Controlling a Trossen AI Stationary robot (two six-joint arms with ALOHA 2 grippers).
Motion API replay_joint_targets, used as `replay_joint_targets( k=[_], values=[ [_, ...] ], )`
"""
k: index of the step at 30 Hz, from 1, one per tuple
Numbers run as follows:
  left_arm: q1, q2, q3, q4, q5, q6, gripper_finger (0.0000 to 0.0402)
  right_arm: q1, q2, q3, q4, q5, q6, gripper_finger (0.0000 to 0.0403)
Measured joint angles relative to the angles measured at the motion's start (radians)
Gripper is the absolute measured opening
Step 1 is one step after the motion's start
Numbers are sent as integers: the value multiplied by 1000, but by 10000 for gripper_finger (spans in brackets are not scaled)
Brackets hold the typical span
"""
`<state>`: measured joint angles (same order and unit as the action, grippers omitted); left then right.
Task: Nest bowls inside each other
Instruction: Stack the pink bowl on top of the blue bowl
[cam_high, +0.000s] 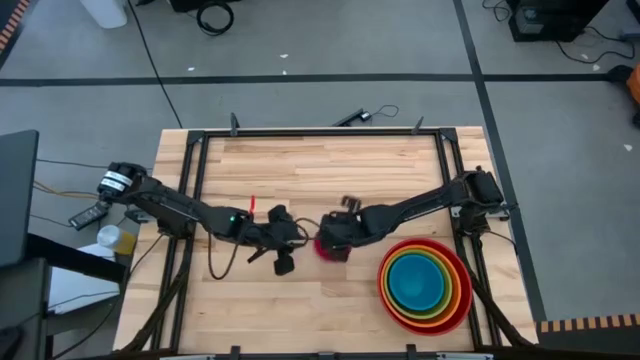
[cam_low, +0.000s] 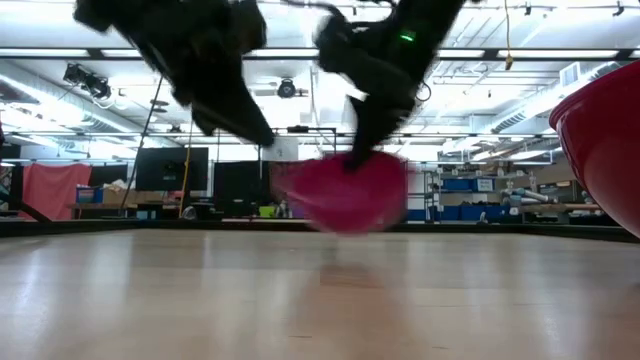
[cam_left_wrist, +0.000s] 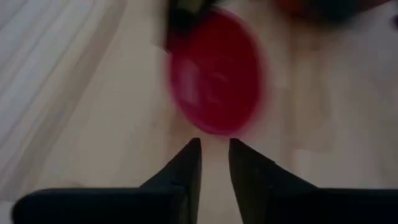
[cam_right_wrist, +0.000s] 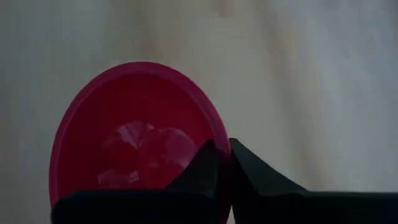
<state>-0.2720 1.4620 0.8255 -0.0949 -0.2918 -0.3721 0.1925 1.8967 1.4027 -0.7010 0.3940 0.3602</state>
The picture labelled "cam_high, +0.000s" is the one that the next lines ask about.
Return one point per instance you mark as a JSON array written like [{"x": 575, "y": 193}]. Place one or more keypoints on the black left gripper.
[{"x": 285, "y": 236}]

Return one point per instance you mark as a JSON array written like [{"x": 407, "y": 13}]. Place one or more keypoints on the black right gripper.
[{"x": 340, "y": 229}]

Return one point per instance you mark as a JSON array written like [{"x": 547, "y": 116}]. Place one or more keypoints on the pink plastic bowl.
[{"x": 322, "y": 252}]

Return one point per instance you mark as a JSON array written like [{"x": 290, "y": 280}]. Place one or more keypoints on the teal plastic bowl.
[{"x": 416, "y": 282}]

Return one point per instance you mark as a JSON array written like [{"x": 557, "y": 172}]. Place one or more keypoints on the yellow-green plastic bowl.
[{"x": 420, "y": 315}]

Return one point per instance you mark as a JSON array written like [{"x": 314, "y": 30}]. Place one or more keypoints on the orange plastic bowl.
[{"x": 422, "y": 323}]

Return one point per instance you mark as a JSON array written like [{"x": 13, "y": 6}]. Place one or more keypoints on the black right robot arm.
[{"x": 425, "y": 202}]

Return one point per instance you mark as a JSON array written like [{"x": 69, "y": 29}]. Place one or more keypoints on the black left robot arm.
[{"x": 170, "y": 205}]

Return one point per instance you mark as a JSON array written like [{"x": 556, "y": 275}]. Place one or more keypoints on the stack of rainbow bowls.
[{"x": 425, "y": 332}]

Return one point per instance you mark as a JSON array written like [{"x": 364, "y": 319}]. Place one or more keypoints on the red tag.
[{"x": 252, "y": 205}]

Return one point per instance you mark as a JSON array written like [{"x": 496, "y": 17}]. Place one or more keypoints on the black power adapter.
[{"x": 352, "y": 117}]

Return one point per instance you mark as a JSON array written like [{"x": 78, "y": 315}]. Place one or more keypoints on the yellow and white cup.
[{"x": 117, "y": 240}]

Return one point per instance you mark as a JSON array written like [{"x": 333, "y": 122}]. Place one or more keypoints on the black remote control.
[{"x": 89, "y": 215}]

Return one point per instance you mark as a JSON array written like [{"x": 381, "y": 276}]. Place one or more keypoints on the white paper sheet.
[{"x": 75, "y": 290}]

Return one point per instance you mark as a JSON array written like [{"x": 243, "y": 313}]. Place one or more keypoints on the black desk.
[{"x": 30, "y": 300}]

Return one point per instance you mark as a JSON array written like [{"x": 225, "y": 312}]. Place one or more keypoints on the dark laptop screen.
[{"x": 17, "y": 200}]

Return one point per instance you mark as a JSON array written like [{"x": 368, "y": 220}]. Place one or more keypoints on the white bin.
[{"x": 105, "y": 12}]

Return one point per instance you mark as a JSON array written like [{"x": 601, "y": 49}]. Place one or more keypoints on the black computer tower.
[{"x": 550, "y": 22}]

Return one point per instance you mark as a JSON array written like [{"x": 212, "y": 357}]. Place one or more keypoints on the orange round object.
[{"x": 636, "y": 85}]

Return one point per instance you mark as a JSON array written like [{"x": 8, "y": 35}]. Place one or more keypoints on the black table frame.
[{"x": 320, "y": 133}]

